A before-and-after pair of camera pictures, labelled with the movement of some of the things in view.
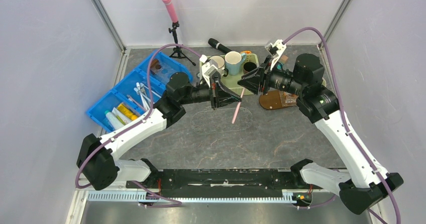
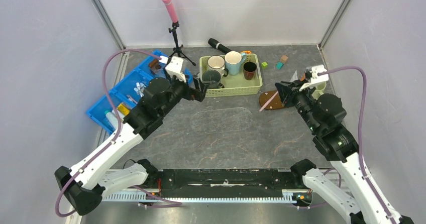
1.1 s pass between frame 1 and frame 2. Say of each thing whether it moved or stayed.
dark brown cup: stayed
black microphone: stayed
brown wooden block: stayed
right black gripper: moved
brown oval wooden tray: stayed
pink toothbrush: moved
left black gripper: moved
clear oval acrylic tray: stayed
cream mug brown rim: stayed
